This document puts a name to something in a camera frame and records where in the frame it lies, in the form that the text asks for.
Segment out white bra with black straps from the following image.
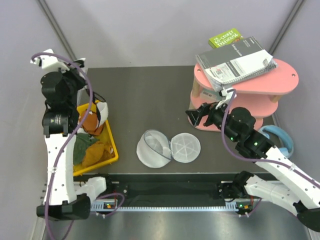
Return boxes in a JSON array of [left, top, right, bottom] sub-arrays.
[[87, 92, 109, 121]]

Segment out pink three-tier shelf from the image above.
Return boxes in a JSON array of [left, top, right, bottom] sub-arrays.
[[189, 59, 299, 130]]

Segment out green garment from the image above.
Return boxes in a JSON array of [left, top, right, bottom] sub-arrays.
[[73, 133, 99, 165]]

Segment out teal paperback book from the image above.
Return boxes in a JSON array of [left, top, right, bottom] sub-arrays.
[[200, 89, 217, 99]]

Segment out yellow plastic bin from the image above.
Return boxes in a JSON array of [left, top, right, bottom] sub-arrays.
[[73, 100, 119, 176]]

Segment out light blue headphones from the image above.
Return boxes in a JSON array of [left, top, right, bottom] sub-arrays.
[[258, 125, 294, 158]]

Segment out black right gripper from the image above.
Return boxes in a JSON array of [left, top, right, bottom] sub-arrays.
[[186, 98, 240, 143]]

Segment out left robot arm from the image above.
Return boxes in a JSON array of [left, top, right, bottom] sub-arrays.
[[36, 67, 114, 221]]

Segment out grey spiral-bound manual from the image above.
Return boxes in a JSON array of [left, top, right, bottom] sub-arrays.
[[195, 36, 278, 91]]

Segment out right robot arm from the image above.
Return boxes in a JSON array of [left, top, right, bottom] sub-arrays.
[[185, 103, 320, 232]]

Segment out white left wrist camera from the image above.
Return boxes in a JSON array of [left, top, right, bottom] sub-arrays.
[[30, 55, 70, 73]]

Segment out mustard yellow garment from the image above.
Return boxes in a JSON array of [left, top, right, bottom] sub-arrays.
[[82, 141, 116, 168]]

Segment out green treehouse book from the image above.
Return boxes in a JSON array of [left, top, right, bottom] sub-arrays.
[[208, 28, 244, 49]]

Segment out orange bra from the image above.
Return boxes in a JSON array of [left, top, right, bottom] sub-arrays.
[[77, 111, 105, 136]]

